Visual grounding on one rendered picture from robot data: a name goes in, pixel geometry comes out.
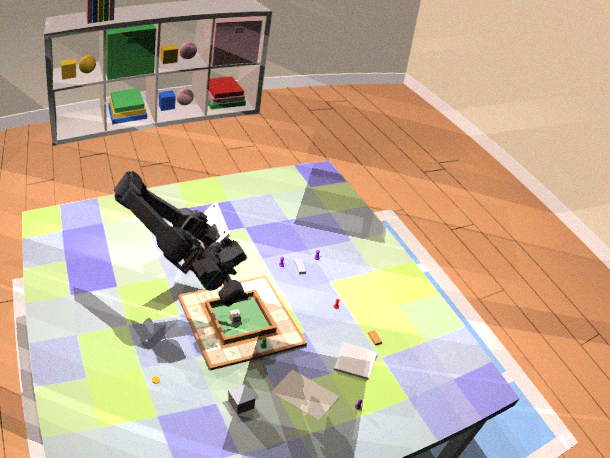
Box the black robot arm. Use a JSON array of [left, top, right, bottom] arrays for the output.
[[114, 171, 248, 291]]

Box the orange rectangular block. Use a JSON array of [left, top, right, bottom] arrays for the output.
[[368, 330, 382, 345]]

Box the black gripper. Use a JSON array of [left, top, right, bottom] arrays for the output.
[[206, 242, 248, 307]]

